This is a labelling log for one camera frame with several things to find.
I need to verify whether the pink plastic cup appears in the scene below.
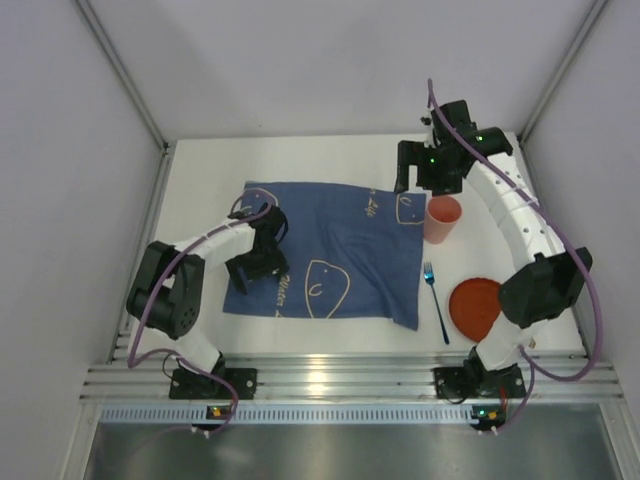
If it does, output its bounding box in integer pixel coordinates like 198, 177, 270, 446
423, 196, 462, 245

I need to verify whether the blue cloth placemat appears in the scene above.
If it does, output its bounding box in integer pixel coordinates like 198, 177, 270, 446
223, 182, 426, 331

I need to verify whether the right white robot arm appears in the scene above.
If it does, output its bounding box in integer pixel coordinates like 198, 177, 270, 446
394, 99, 595, 394

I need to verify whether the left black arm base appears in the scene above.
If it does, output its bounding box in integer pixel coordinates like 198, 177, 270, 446
162, 354, 257, 400

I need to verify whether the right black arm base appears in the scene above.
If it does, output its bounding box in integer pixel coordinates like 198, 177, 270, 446
433, 366, 526, 403

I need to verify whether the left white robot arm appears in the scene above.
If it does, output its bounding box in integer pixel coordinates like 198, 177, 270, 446
126, 202, 289, 376

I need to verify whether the orange plastic plate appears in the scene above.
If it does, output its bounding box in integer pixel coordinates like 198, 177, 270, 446
448, 277, 501, 343

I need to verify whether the aluminium frame rail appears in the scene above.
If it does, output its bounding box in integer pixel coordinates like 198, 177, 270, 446
80, 355, 623, 403

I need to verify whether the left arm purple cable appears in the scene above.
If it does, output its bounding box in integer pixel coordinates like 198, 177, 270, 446
127, 192, 279, 436

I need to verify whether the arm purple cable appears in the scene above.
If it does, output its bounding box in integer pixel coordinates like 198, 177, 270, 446
425, 78, 602, 436
127, 192, 279, 436

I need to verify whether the perforated grey cable duct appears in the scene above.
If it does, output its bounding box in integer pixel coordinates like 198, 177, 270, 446
100, 404, 505, 425

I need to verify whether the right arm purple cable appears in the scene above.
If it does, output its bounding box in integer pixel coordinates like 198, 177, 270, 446
425, 78, 602, 436

